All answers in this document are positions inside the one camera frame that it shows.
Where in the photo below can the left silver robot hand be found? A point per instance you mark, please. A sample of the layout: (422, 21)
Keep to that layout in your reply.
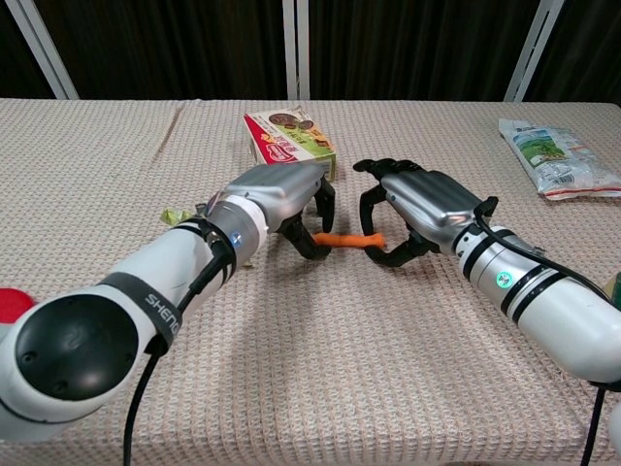
(281, 187)

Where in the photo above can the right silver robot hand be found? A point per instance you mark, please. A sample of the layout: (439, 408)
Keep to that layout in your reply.
(432, 199)

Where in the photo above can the orange stick-shaped object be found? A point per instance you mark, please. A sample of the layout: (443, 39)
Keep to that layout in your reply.
(347, 240)

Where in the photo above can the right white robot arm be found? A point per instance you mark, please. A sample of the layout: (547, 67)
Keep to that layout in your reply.
(558, 315)

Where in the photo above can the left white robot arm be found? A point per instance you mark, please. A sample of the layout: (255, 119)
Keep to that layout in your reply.
(97, 349)

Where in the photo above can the red green snack box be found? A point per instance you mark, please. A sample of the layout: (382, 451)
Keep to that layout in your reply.
(291, 141)

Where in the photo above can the green snack bag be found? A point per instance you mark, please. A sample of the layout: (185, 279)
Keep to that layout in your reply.
(174, 214)

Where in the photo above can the white silver snack bag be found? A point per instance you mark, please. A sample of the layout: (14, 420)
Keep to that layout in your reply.
(553, 155)

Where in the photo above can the black pleated curtain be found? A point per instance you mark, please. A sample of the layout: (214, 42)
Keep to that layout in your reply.
(179, 48)

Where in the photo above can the beige waffle tablecloth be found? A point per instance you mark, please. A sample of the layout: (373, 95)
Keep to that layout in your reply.
(310, 364)

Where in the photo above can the red round lid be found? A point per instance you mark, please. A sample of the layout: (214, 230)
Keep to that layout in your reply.
(12, 303)

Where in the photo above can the white frame post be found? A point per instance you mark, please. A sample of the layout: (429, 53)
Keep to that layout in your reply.
(296, 48)
(43, 53)
(533, 53)

